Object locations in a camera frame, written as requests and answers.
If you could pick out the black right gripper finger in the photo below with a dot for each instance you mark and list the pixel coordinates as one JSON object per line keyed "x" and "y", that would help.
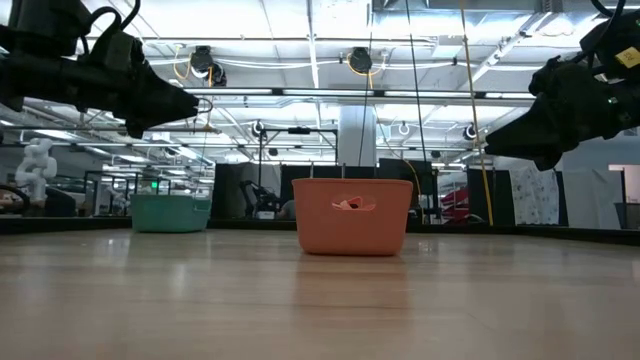
{"x": 500, "y": 153}
{"x": 535, "y": 135}

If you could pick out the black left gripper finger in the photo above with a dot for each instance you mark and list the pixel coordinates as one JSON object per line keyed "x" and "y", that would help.
{"x": 175, "y": 121}
{"x": 155, "y": 100}

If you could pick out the orange rubber band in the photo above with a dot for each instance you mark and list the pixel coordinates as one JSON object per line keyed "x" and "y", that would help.
{"x": 345, "y": 205}

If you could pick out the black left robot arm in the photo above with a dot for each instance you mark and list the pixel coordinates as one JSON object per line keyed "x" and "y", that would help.
{"x": 35, "y": 25}

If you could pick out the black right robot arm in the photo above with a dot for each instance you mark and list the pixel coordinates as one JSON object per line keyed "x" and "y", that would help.
{"x": 605, "y": 40}

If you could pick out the black background robot arm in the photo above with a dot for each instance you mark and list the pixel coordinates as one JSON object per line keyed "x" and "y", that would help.
{"x": 260, "y": 200}

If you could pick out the black partition panel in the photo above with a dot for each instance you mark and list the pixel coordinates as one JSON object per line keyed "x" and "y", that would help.
{"x": 487, "y": 197}
{"x": 420, "y": 172}
{"x": 230, "y": 190}

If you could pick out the white patterned hanging cloth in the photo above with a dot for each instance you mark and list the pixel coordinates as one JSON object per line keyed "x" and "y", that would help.
{"x": 534, "y": 196}

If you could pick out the plain white hanging cloth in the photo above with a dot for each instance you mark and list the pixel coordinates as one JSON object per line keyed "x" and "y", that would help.
{"x": 590, "y": 197}

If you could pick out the teal plastic basket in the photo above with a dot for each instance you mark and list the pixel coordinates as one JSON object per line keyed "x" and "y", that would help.
{"x": 170, "y": 212}

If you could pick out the black chair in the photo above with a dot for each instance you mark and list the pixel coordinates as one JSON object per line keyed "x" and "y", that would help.
{"x": 629, "y": 216}

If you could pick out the white building column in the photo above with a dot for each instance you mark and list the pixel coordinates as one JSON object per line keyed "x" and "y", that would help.
{"x": 357, "y": 140}

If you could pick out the orange plastic basket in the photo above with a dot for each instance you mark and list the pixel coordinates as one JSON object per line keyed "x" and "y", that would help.
{"x": 350, "y": 235}

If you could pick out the black shelf frame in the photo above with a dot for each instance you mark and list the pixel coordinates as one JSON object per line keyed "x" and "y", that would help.
{"x": 127, "y": 172}

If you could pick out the black metal gantry frame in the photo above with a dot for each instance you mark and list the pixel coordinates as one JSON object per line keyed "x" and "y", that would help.
{"x": 299, "y": 131}

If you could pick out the black aluminium table frame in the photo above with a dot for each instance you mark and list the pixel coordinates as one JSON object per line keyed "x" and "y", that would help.
{"x": 15, "y": 226}

